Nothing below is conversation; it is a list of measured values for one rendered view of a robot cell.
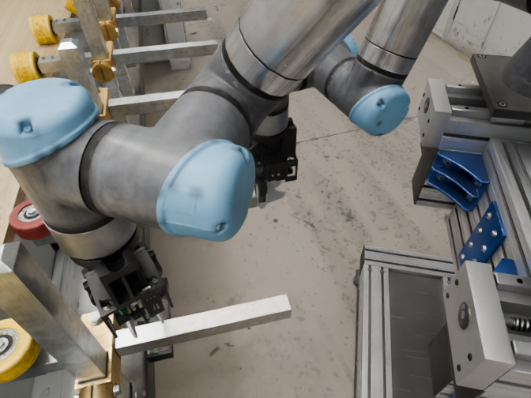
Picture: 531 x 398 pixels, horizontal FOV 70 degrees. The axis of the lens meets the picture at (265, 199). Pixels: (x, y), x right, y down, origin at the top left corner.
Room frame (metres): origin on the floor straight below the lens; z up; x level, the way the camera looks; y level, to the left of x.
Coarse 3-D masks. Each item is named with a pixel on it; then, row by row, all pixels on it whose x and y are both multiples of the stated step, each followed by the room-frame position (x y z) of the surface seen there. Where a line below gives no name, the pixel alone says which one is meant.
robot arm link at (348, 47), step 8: (344, 40) 0.60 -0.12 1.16; (352, 40) 0.60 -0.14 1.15; (336, 48) 0.56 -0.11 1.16; (344, 48) 0.57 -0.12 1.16; (352, 48) 0.59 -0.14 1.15; (328, 56) 0.55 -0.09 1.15; (336, 56) 0.54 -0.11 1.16; (344, 56) 0.54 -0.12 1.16; (352, 56) 0.54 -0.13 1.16; (320, 64) 0.55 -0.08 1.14; (328, 64) 0.53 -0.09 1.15; (336, 64) 0.53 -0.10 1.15; (312, 72) 0.55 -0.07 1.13; (320, 72) 0.54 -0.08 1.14; (328, 72) 0.52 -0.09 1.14; (304, 80) 0.54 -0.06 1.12; (312, 80) 0.55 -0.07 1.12; (320, 80) 0.53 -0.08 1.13; (304, 88) 0.56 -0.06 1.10; (320, 88) 0.53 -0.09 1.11
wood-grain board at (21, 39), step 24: (0, 0) 1.53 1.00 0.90; (24, 0) 1.53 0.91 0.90; (48, 0) 1.53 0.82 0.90; (0, 24) 1.30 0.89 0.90; (24, 24) 1.30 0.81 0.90; (0, 48) 1.12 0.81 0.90; (24, 48) 1.12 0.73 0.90; (48, 48) 1.12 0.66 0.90; (0, 72) 0.98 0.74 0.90; (0, 168) 0.58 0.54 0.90; (0, 192) 0.51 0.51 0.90; (0, 216) 0.45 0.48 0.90; (0, 240) 0.39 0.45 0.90
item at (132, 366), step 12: (132, 0) 2.11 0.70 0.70; (132, 36) 1.67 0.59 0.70; (132, 72) 1.35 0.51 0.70; (144, 72) 1.49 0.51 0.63; (132, 84) 1.26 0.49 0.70; (144, 84) 1.37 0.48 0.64; (132, 120) 1.04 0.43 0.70; (144, 120) 1.10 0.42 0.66; (144, 228) 0.59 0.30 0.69; (144, 240) 0.55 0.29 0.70; (144, 324) 0.34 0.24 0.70; (132, 360) 0.27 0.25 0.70; (144, 360) 0.27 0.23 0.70; (132, 372) 0.25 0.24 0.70; (144, 372) 0.25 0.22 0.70; (132, 384) 0.22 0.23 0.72; (144, 384) 0.23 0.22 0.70; (132, 396) 0.20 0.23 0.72; (144, 396) 0.20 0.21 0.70
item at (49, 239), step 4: (256, 196) 0.54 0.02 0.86; (252, 200) 0.53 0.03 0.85; (256, 200) 0.54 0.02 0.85; (252, 204) 0.53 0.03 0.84; (256, 204) 0.54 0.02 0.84; (140, 224) 0.48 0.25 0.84; (48, 236) 0.44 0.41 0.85; (52, 236) 0.44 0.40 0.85; (32, 240) 0.43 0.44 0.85; (36, 240) 0.43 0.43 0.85; (40, 240) 0.44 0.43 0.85; (44, 240) 0.44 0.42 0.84; (48, 240) 0.44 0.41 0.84; (52, 240) 0.44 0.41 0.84; (36, 244) 0.43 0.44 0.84; (40, 244) 0.44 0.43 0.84; (44, 244) 0.44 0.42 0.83
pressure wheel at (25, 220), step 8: (16, 208) 0.46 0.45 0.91; (24, 208) 0.46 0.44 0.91; (32, 208) 0.46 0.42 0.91; (16, 216) 0.44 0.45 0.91; (24, 216) 0.45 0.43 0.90; (32, 216) 0.45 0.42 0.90; (40, 216) 0.44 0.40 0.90; (16, 224) 0.42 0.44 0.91; (24, 224) 0.42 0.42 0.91; (32, 224) 0.42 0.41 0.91; (40, 224) 0.43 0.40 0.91; (16, 232) 0.42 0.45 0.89; (24, 232) 0.41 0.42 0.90; (32, 232) 0.42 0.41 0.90; (40, 232) 0.42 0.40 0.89; (48, 232) 0.43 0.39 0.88; (56, 248) 0.45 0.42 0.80
